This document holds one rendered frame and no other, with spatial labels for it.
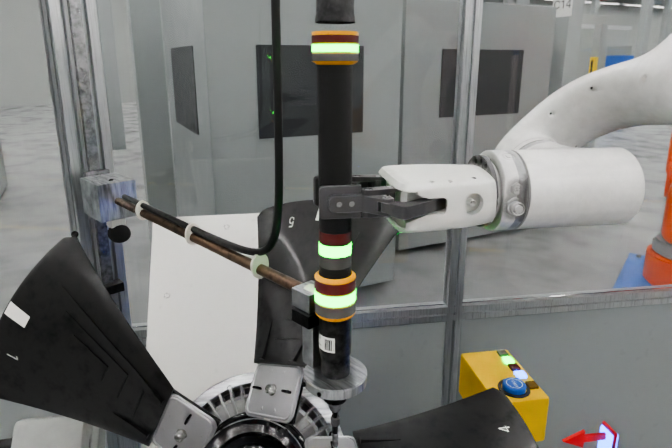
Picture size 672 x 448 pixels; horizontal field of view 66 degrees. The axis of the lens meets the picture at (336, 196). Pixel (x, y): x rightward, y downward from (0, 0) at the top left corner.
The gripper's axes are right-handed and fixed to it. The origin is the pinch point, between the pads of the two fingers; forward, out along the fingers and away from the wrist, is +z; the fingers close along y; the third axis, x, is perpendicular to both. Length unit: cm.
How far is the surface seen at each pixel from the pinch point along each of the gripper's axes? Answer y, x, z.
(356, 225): 14.6, -8.0, -5.1
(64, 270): 11.1, -10.8, 30.4
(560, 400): 70, -84, -78
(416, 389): 70, -75, -34
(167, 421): 4.0, -27.2, 18.9
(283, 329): 9.7, -19.8, 5.1
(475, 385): 30, -45, -31
